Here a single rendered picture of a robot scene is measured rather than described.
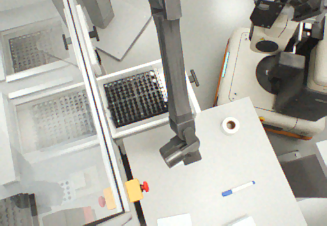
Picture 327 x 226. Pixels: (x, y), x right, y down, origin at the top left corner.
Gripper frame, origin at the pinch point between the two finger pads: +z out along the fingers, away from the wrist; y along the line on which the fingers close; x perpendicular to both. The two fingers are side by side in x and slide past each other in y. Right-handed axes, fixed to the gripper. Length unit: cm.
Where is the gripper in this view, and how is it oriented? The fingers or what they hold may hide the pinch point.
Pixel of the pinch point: (186, 152)
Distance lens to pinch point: 109.5
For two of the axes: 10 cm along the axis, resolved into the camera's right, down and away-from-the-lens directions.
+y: 3.3, 8.9, -3.0
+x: 9.4, -3.2, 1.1
